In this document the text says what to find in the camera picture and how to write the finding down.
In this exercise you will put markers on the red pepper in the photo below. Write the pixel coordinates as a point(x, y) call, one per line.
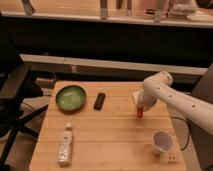
point(140, 112)

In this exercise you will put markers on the white sponge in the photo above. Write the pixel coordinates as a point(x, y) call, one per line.
point(136, 98)

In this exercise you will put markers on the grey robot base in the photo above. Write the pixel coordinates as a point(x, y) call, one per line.
point(202, 140)

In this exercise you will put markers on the clear plastic bottle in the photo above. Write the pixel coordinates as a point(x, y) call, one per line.
point(65, 145)

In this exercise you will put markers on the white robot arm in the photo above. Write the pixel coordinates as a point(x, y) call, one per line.
point(158, 87)

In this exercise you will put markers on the black office chair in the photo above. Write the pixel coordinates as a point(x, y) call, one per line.
point(16, 84)

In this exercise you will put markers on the black rectangular block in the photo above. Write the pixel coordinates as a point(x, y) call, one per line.
point(99, 101)

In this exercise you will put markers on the green bowl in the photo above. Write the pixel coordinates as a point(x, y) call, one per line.
point(70, 98)

